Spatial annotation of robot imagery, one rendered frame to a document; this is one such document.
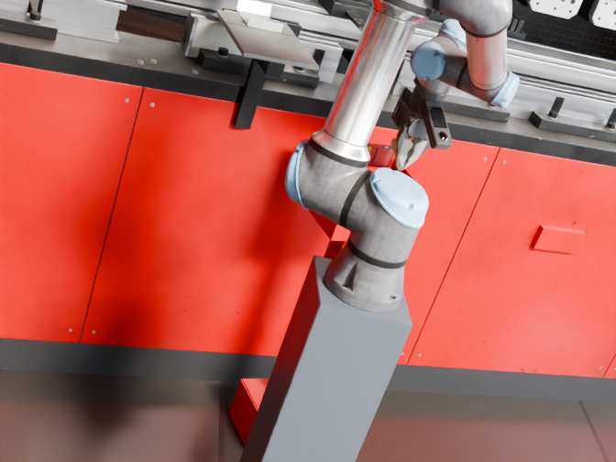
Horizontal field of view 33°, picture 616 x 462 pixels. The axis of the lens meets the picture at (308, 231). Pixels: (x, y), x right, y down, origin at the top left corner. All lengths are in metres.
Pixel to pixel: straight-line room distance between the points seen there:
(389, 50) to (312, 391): 0.65
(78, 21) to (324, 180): 0.83
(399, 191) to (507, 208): 1.10
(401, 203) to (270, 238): 0.90
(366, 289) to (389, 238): 0.11
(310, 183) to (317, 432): 0.49
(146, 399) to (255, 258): 0.47
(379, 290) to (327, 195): 0.20
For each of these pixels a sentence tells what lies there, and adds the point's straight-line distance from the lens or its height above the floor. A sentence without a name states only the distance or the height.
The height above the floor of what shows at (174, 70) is 0.88.
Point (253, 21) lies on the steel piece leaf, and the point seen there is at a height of 1.01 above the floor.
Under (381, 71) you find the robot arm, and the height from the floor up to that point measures 1.18.
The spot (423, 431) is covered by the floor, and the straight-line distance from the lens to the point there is 3.06.
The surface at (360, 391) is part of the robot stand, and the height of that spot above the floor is 0.61.
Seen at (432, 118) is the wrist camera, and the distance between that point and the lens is 2.31.
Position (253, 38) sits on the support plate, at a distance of 2.39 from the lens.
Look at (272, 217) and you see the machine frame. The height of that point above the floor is 0.54.
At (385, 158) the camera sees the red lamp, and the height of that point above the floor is 0.81.
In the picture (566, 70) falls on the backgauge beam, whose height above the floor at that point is 0.96.
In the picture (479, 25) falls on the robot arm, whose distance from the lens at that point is 1.84.
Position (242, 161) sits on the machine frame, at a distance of 2.55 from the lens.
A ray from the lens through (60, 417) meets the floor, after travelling 2.68.
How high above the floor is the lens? 1.71
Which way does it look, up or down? 26 degrees down
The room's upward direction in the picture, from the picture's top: 19 degrees clockwise
